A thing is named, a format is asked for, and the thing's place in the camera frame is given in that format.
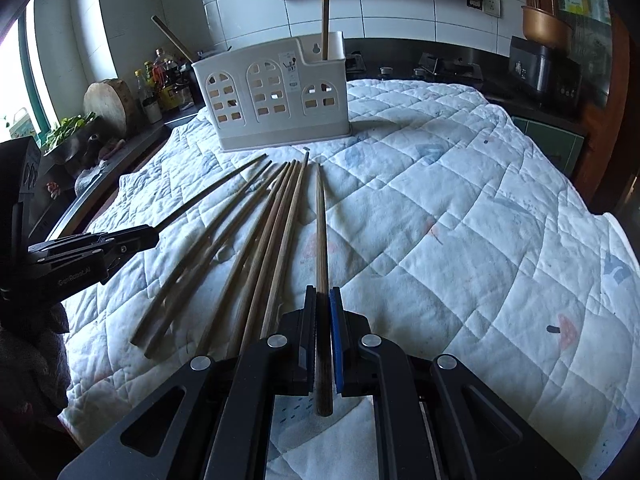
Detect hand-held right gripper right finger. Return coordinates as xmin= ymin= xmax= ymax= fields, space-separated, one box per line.
xmin=330 ymin=287 xmax=581 ymax=480

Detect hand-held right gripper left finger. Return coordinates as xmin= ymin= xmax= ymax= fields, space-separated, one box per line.
xmin=59 ymin=286 xmax=317 ymax=480

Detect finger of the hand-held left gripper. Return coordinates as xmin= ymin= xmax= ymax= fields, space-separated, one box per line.
xmin=30 ymin=235 xmax=160 ymax=268
xmin=27 ymin=225 xmax=161 ymax=253

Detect row of wooden chopsticks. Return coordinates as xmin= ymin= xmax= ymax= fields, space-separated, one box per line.
xmin=130 ymin=150 xmax=311 ymax=361

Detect white plastic utensil holder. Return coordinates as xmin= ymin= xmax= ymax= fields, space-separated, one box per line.
xmin=192 ymin=30 xmax=351 ymax=152

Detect person's left forearm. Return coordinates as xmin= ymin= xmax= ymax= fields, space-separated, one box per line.
xmin=0 ymin=305 xmax=70 ymax=416

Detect green leafy vegetables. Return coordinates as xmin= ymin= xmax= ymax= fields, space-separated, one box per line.
xmin=42 ymin=114 xmax=97 ymax=153

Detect round wooden cutting board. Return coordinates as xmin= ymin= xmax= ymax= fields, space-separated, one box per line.
xmin=82 ymin=78 xmax=134 ymax=139

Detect white detergent bottle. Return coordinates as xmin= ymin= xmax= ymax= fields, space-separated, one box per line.
xmin=9 ymin=107 xmax=39 ymax=139

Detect clear bottle yellow cap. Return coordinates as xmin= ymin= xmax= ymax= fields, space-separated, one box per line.
xmin=133 ymin=70 xmax=163 ymax=124

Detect white quilted blanket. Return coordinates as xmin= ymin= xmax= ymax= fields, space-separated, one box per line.
xmin=65 ymin=77 xmax=640 ymax=480

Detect black gas stove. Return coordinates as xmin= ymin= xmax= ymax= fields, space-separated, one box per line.
xmin=345 ymin=50 xmax=484 ymax=84

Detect green lower cabinet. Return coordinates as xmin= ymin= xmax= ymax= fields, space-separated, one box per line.
xmin=510 ymin=115 xmax=586 ymax=177

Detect black rice cooker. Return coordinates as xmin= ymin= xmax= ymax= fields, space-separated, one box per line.
xmin=507 ymin=35 xmax=583 ymax=109

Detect copper coloured pot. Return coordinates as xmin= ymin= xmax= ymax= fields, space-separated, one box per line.
xmin=521 ymin=5 xmax=574 ymax=49

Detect wooden glass door cabinet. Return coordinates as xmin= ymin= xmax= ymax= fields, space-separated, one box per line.
xmin=522 ymin=0 xmax=640 ymax=211

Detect green window frame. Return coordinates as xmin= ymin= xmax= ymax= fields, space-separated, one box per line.
xmin=17 ymin=0 xmax=57 ymax=127

